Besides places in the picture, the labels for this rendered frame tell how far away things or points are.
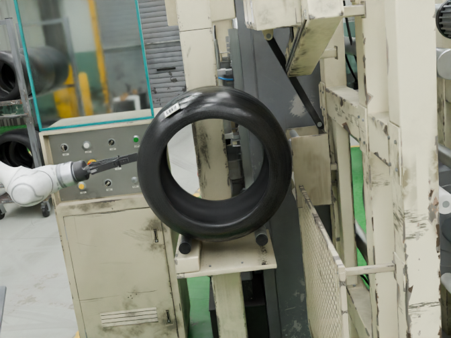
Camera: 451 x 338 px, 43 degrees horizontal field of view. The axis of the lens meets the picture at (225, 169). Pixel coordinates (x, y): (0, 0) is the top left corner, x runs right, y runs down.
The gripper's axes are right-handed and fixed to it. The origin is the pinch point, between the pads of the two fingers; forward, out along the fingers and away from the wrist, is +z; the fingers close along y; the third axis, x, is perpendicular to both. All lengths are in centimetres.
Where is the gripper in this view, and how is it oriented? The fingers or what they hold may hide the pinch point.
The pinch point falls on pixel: (129, 158)
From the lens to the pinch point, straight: 212.0
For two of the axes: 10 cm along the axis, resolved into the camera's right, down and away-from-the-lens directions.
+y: -0.1, -2.5, 9.7
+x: 2.5, 9.4, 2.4
